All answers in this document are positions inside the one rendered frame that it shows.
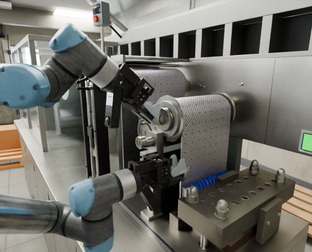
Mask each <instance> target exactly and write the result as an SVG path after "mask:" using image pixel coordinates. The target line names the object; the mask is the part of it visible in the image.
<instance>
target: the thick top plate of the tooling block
mask: <svg viewBox="0 0 312 252"><path fill-rule="evenodd" d="M249 169H250V167H248V168H246V169H244V170H242V171H239V172H238V177H237V178H234V179H232V180H230V181H228V182H226V183H224V184H219V183H217V182H215V183H212V184H210V185H208V186H206V187H204V188H201V189H199V190H197V193H198V199H199V202H198V203H189V202H187V198H186V197H184V196H183V197H181V198H179V199H178V215H177V216H178V217H179V218H180V219H182V220H183V221H184V222H186V223H187V224H188V225H190V226H191V227H192V228H193V229H195V230H196V231H197V232H199V233H200V234H201V235H203V236H204V237H205V238H207V239H208V240H209V241H210V242H212V243H213V244H214V245H216V246H217V247H218V248H220V249H223V248H224V247H226V246H227V245H228V244H230V243H231V242H232V241H234V240H235V239H236V238H238V237H239V236H241V235H242V234H243V233H245V232H246V231H247V230H249V229H250V228H251V227H253V226H254V225H255V224H257V223H258V218H259V210H260V208H261V207H262V206H264V205H265V204H266V203H268V202H269V201H271V200H272V199H274V198H275V197H278V198H280V199H283V202H282V204H284V203H285V202H287V201H288V200H289V199H291V198H292V197H293V196H294V191H295V185H296V181H295V180H292V179H289V178H286V182H285V183H280V182H277V181H275V180H274V178H275V173H272V172H269V171H266V170H264V169H261V168H260V169H259V172H258V173H254V172H250V171H249ZM221 199H223V200H225V201H226V202H227V208H228V210H229V211H228V215H229V217H228V219H218V218H217V217H215V209H216V206H217V203H218V201H219V200H221Z"/></svg>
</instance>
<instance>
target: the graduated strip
mask: <svg viewBox="0 0 312 252"><path fill-rule="evenodd" d="M118 204H119V205H120V206H121V207H122V208H123V209H124V210H125V211H126V212H127V213H128V214H129V215H130V216H131V217H132V218H133V219H134V220H135V221H136V222H137V223H138V224H139V225H140V226H141V227H142V228H143V229H144V230H145V231H146V232H147V233H148V234H149V235H150V236H151V237H152V238H153V239H154V240H155V241H156V242H157V243H158V244H159V245H160V246H161V247H162V248H163V249H164V250H165V251H166V252H175V251H174V250H173V249H172V248H171V247H170V246H169V245H168V244H167V243H166V242H165V241H164V240H163V239H162V238H161V237H160V236H159V235H158V234H157V233H156V232H155V231H153V230H152V229H151V228H150V227H149V226H148V225H147V224H146V223H145V222H144V221H143V220H142V219H141V218H140V217H139V216H138V215H137V214H136V213H135V212H134V211H133V210H132V209H131V208H129V207H128V206H127V205H126V204H125V203H124V202H123V201H120V202H118Z"/></svg>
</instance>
